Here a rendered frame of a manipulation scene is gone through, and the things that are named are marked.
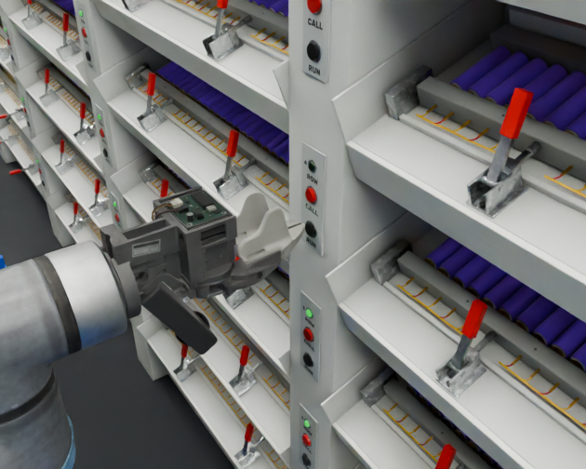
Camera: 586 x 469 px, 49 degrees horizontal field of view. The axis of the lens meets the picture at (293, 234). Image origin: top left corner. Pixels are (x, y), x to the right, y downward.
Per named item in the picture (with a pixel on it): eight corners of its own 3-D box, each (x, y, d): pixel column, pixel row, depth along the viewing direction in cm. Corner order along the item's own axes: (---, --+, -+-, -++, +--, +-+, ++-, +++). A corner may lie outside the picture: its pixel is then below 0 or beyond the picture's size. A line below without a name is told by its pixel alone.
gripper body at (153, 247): (245, 215, 60) (119, 259, 54) (248, 289, 64) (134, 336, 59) (206, 181, 65) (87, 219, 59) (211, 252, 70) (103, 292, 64)
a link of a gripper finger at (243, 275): (288, 258, 65) (210, 288, 60) (288, 270, 65) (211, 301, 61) (263, 235, 68) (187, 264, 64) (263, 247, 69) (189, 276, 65)
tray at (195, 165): (299, 285, 82) (276, 234, 75) (117, 121, 123) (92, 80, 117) (416, 194, 86) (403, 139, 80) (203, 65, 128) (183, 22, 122)
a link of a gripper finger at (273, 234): (320, 199, 65) (241, 228, 61) (319, 247, 69) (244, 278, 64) (302, 187, 67) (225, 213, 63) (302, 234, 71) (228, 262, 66)
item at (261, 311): (299, 394, 93) (268, 341, 83) (132, 209, 134) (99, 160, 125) (403, 306, 97) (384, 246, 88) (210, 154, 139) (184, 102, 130)
